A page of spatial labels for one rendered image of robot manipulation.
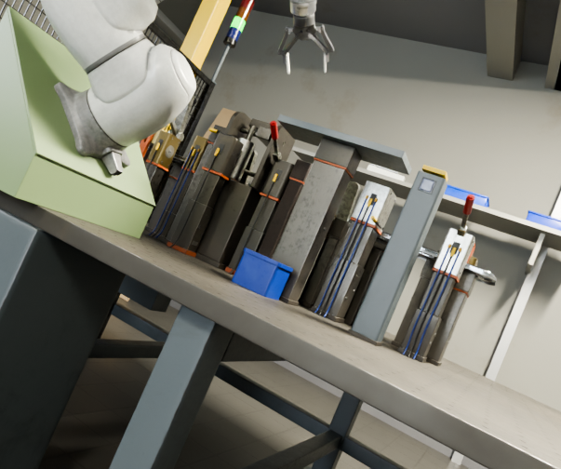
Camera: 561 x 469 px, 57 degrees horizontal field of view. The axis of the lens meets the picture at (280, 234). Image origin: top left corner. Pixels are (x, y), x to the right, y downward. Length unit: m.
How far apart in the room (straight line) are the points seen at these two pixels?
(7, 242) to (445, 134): 3.82
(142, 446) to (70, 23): 0.82
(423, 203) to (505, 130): 3.22
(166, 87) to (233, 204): 0.54
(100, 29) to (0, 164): 0.34
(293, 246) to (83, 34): 0.69
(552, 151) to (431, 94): 1.06
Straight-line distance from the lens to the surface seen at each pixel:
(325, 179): 1.38
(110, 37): 1.18
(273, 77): 5.22
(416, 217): 1.30
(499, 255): 4.21
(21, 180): 1.11
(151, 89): 1.16
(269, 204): 1.57
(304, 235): 1.35
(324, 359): 0.76
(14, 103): 1.20
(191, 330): 0.91
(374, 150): 1.34
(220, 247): 1.57
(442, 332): 1.57
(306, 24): 1.90
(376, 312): 1.28
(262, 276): 1.25
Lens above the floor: 0.79
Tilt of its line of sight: 3 degrees up
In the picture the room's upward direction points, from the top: 24 degrees clockwise
